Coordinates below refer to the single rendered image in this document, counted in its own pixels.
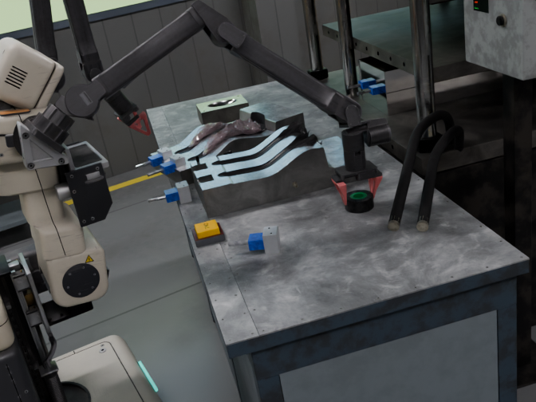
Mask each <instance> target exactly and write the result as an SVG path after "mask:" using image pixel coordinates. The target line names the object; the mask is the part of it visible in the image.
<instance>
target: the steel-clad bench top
mask: <svg viewBox="0 0 536 402"><path fill-rule="evenodd" d="M240 94H241V95H242V96H243V97H244V98H245V99H246V100H247V101H248V102H249V106H251V105H254V104H258V103H261V102H263V101H268V102H270V103H274V104H278V105H281V106H284V107H287V108H291V109H294V110H297V111H300V112H303V115H304V121H305V128H306V130H307V133H308V131H309V130H310V131H309V135H308V137H309V136H310V135H312V134H314V135H315V136H316V137H317V139H318V140H323V139H327V138H330V137H334V136H338V137H339V138H341V139H342V137H341V132H342V131H343V130H344V129H347V128H339V124H338V121H336V120H334V119H333V118H332V117H330V116H328V114H327V113H325V112H323V111H322V110H320V109H319V108H318V107H317V106H316V105H314V104H312V103H311V102H309V101H308V100H306V99H305V98H303V97H301V96H299V95H298V94H296V93H295V92H293V91H292V90H290V89H288V88H287V87H285V86H284V85H282V84H280V83H279V82H277V81H272V82H268V83H265V84H260V85H254V86H251V87H246V88H243V89H236V90H232V91H229V92H224V93H218V94H215V95H210V96H207V97H200V98H196V99H193V100H186V101H182V102H179V103H174V104H168V105H165V106H160V107H157V108H150V109H146V110H147V113H148V117H149V120H150V122H151V125H152V129H153V132H154V134H155V137H156V141H157V144H158V145H159V148H160V149H161V148H165V147H167V148H170V147H173V146H176V145H177V144H180V143H181V142H182V141H183V140H184V139H186V138H187V136H188V135H189V134H190V133H191V132H192V131H193V130H195V129H196V128H198V127H199V126H201V125H202V124H201V123H200V121H199V117H198V113H197V108H196V105H197V104H201V103H204V102H208V101H215V100H218V99H223V98H226V97H232V96H236V95H240ZM350 128H352V127H350ZM172 133H173V134H172ZM364 143H365V142H364ZM365 159H366V160H369V161H371V162H372V163H373V164H375V165H376V166H377V169H378V170H379V171H380V172H382V176H383V178H382V180H381V181H380V184H379V186H378V188H377V190H376V194H375V198H374V199H373V201H374V208H373V209H372V210H371V211H367V212H364V213H351V212H348V211H347V210H346V209H345V205H344V203H343V201H342V198H341V195H340V193H339V191H338V190H337V188H336V187H330V188H326V189H323V190H320V191H314V192H310V193H307V194H304V195H298V196H294V197H291V198H288V199H282V200H278V201H275V202H272V203H266V204H263V205H260V206H256V207H251V208H247V209H244V210H241V211H235V212H231V213H228V214H225V215H219V216H215V217H212V218H208V217H207V213H206V212H205V209H204V207H203V204H202V202H201V200H200V197H199V195H198V192H197V190H196V189H195V185H194V183H192V184H189V188H190V193H191V199H192V201H191V202H188V203H183V204H181V203H180V201H179V200H177V202H178V204H179V209H180V211H181V214H182V216H183V221H184V223H185V226H186V228H187V233H188V235H189V238H190V240H191V244H192V247H193V250H194V252H195V256H196V259H197V261H198V264H199V268H200V270H201V273H202V276H203V280H204V282H205V285H206V288H207V292H208V294H209V297H210V299H211V304H212V306H213V309H214V311H215V316H216V317H217V320H218V323H219V327H220V329H221V332H222V335H223V339H224V341H225V344H226V346H228V345H233V344H236V343H239V342H242V341H247V340H250V339H253V338H256V337H261V336H264V335H267V334H270V333H275V332H278V331H281V330H284V329H289V328H292V327H295V326H298V325H303V324H306V323H309V322H312V321H317V320H320V319H323V318H326V317H331V316H334V315H337V314H340V313H345V312H348V311H351V310H354V309H359V308H362V307H365V306H368V305H373V304H376V303H379V302H384V301H387V300H390V299H393V298H398V297H401V296H404V295H407V294H412V293H415V292H418V291H421V290H425V289H428V288H432V287H434V286H439V285H443V284H445V283H449V282H453V281H456V280H460V279H462V278H467V277H470V276H473V275H476V274H481V273H484V272H487V271H490V270H495V269H498V268H501V267H504V266H509V265H512V264H515V263H518V262H523V261H526V260H529V259H530V258H529V257H527V256H526V255H524V253H522V252H521V251H520V250H518V249H517V248H515V247H514V246H512V245H511V244H510V243H509V242H507V241H506V240H505V239H503V238H502V237H500V236H499V235H498V234H496V233H495V232H494V231H493V230H491V229H490V228H488V227H487V226H485V225H484V224H483V223H481V222H480V221H479V220H478V219H476V218H475V217H473V216H472V215H470V214H469V213H468V212H466V211H465V210H464V209H463V208H462V207H460V206H459V205H457V204H456V203H454V202H453V201H451V200H450V199H449V198H448V197H447V196H445V195H444V194H442V193H441V192H440V191H438V190H436V189H434V194H433V200H432V209H431V215H430V221H429V226H428V230H427V231H425V232H422V231H418V230H417V228H416V225H417V220H418V215H419V210H420V201H421V197H422V192H423V187H424V180H423V179H422V178H420V177H419V176H418V175H417V174H415V173H414V172H412V176H411V180H410V184H409V187H408V193H407V197H406V201H405V205H404V210H403V214H402V218H401V221H400V228H399V230H398V231H391V230H389V229H388V221H389V218H390V214H391V211H392V205H393V202H394V199H395V195H396V189H397V186H398V183H399V179H400V173H401V170H402V167H403V164H402V163H400V162H399V161H398V160H396V159H395V158H393V157H392V156H390V155H389V154H388V153H387V152H386V151H384V150H383V149H381V148H380V147H378V146H377V145H375V146H372V147H368V146H367V144H366V143H365ZM214 219H215V221H216V222H217V223H219V224H220V226H221V227H222V229H223V233H224V234H225V239H226V240H225V241H222V242H216V243H212V244H209V245H206V246H201V247H196V245H195V240H194V238H193V235H192V232H191V229H194V228H195V226H194V225H195V224H198V223H204V222H207V221H211V220H214ZM272 226H278V231H279V236H280V241H281V247H280V253H279V254H266V253H265V250H249V246H248V245H242V246H228V242H235V241H243V240H248V238H249V235H250V234H254V233H262V232H263V230H264V227H272ZM220 245H221V246H220ZM225 256H226V257H225ZM237 284H238V285H237ZM243 299H244V300H243ZM248 310H249V311H248ZM255 327H256V328H255Z"/></svg>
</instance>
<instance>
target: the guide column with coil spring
mask: <svg viewBox="0 0 536 402"><path fill-rule="evenodd" d="M335 2H336V9H337V23H338V30H339V38H340V44H341V58H342V65H343V73H344V80H345V93H346V96H348V97H350V98H355V97H358V96H359V95H357V93H358V87H356V88H353V89H347V86H350V85H357V69H356V62H355V53H354V48H353V32H352V23H351V16H350V8H349V0H335Z"/></svg>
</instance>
